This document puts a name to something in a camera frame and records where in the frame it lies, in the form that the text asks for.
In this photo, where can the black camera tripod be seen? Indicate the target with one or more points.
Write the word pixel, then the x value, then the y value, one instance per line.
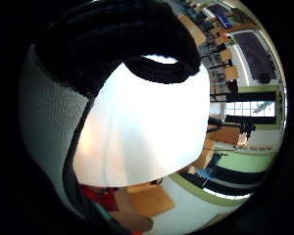
pixel 247 128

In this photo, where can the blue chair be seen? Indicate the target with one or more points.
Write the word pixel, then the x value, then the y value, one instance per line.
pixel 205 173

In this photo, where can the large window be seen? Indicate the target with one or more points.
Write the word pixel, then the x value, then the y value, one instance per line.
pixel 250 108

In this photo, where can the light wooden desk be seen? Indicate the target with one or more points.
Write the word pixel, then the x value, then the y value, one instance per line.
pixel 152 199

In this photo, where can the brown wooden desk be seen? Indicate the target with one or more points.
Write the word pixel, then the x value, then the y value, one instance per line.
pixel 224 134

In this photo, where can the white textured container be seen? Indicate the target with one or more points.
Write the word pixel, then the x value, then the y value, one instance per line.
pixel 49 120

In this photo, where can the the person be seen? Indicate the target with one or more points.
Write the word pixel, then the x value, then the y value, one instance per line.
pixel 99 196

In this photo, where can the row of wooden desks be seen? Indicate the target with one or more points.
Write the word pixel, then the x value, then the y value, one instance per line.
pixel 219 49

